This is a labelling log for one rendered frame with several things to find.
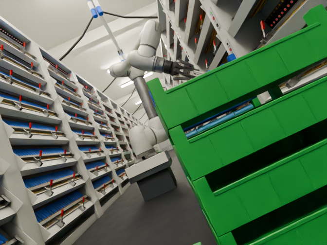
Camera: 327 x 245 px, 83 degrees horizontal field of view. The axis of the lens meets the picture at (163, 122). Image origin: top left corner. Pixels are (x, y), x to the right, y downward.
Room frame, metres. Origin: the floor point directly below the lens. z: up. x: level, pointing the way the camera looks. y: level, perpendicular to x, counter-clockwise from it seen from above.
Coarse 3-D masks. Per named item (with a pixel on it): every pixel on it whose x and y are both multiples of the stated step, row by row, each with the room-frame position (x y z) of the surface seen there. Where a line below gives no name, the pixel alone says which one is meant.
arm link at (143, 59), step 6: (144, 48) 0.98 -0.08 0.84; (150, 48) 0.98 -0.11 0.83; (132, 54) 0.99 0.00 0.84; (138, 54) 0.98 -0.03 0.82; (144, 54) 0.98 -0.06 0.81; (150, 54) 0.98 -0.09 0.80; (132, 60) 0.99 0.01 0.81; (138, 60) 0.98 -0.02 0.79; (144, 60) 0.98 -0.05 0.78; (150, 60) 0.99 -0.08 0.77; (132, 66) 1.04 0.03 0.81; (138, 66) 1.01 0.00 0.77; (144, 66) 1.00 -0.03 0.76; (150, 66) 1.00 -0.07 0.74
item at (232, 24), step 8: (240, 0) 0.70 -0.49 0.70; (248, 0) 0.66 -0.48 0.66; (256, 0) 0.77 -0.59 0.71; (264, 0) 0.75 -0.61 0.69; (240, 8) 0.71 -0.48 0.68; (248, 8) 0.69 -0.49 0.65; (256, 8) 0.78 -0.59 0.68; (232, 16) 0.87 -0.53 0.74; (240, 16) 0.74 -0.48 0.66; (224, 24) 0.87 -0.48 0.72; (232, 24) 0.81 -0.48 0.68; (240, 24) 0.78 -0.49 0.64; (232, 32) 0.85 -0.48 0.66
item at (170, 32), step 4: (164, 12) 1.67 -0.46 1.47; (168, 20) 1.73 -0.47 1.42; (168, 24) 1.79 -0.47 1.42; (168, 28) 1.86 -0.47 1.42; (168, 32) 1.93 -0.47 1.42; (172, 32) 2.04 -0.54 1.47; (168, 36) 2.02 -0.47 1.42; (172, 36) 2.13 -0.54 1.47; (168, 40) 2.10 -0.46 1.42; (172, 40) 2.22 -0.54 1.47; (168, 44) 2.19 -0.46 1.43
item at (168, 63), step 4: (168, 60) 1.01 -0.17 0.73; (164, 64) 1.00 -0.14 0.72; (168, 64) 1.00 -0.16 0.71; (172, 64) 1.02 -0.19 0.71; (176, 64) 1.02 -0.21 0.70; (164, 68) 1.01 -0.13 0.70; (168, 68) 1.00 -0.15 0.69; (172, 68) 1.03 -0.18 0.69; (176, 68) 1.03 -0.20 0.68; (180, 68) 1.03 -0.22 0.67; (164, 72) 1.03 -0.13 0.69; (168, 72) 1.02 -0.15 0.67; (172, 72) 1.03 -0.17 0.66; (176, 72) 1.03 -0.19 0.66
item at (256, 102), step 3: (252, 99) 0.58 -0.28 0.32; (255, 99) 0.58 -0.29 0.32; (252, 102) 0.58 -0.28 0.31; (255, 102) 0.58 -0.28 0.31; (258, 102) 0.58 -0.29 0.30; (255, 105) 0.58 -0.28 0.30; (258, 105) 0.58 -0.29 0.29; (252, 108) 0.58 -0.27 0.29; (231, 111) 0.77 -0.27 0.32; (171, 144) 0.75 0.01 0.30
